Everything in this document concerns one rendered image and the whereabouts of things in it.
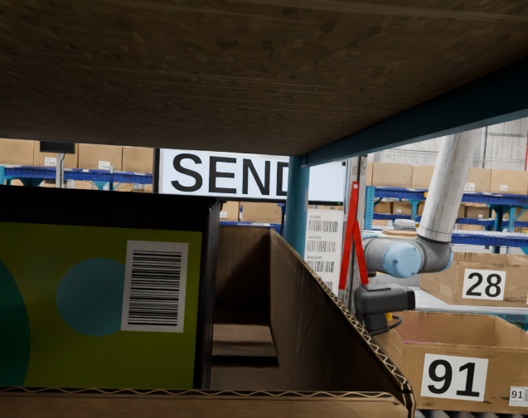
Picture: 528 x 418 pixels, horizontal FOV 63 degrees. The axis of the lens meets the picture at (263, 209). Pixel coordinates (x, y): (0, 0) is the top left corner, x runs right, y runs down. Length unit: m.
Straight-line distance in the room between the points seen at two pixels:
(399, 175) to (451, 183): 5.28
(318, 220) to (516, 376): 0.67
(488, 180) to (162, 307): 6.96
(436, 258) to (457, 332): 0.37
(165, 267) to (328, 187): 0.92
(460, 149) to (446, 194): 0.12
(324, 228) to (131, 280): 0.81
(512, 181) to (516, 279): 5.46
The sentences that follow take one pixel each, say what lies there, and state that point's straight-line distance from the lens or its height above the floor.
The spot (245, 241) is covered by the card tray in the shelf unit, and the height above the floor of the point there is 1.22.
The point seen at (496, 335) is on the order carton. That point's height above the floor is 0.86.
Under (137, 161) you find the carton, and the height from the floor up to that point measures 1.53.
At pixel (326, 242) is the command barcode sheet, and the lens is 0.96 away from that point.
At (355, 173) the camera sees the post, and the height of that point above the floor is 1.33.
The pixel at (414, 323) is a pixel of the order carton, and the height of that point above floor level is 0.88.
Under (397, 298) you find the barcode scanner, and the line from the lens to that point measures 0.96.
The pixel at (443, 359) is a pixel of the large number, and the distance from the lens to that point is 1.23.
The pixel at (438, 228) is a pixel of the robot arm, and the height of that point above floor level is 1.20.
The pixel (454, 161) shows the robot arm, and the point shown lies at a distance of 1.21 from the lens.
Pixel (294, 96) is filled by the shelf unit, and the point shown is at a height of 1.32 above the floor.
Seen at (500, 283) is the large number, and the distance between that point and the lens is 1.85.
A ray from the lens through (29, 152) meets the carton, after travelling 6.68.
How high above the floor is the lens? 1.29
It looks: 3 degrees down
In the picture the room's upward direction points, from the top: 3 degrees clockwise
